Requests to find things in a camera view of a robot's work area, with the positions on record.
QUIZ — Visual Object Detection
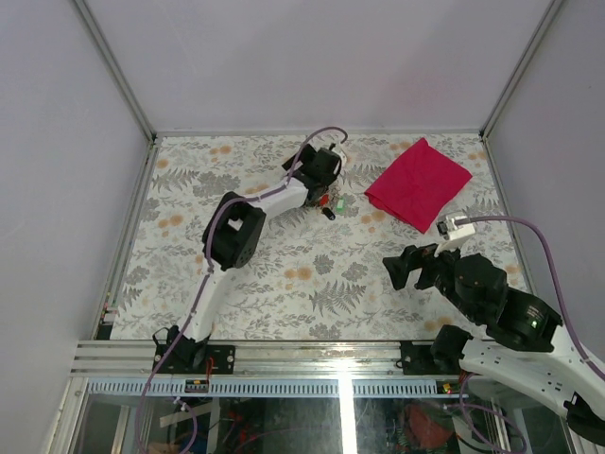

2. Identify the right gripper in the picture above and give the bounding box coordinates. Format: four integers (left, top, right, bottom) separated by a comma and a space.
380, 234, 479, 321

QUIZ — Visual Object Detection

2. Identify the metal ring key organizer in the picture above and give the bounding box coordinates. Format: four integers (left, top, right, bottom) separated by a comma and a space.
310, 186, 346, 213

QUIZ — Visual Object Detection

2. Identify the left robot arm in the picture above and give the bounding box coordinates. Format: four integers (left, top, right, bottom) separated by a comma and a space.
153, 143, 343, 374

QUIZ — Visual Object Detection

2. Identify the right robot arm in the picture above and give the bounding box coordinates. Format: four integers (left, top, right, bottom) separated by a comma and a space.
382, 244, 604, 445

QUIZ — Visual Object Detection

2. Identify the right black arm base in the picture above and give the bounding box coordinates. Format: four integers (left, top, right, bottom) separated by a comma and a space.
395, 324, 473, 375

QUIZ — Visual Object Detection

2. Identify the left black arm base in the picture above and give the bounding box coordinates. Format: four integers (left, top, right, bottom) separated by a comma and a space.
152, 326, 236, 376

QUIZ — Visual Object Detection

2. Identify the magenta folded cloth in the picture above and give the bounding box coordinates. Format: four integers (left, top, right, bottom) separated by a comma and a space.
365, 138, 472, 234

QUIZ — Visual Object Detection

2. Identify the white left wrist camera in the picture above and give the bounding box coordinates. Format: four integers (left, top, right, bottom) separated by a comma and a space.
328, 142, 348, 166

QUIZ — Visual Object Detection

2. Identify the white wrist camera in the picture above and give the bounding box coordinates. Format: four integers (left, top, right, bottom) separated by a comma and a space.
328, 142, 348, 166
435, 213, 476, 256

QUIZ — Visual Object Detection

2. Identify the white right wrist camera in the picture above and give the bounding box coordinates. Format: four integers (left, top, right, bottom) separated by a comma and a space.
435, 213, 476, 256

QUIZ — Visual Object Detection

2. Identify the aluminium front rail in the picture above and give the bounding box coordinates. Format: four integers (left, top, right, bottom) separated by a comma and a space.
70, 340, 459, 397

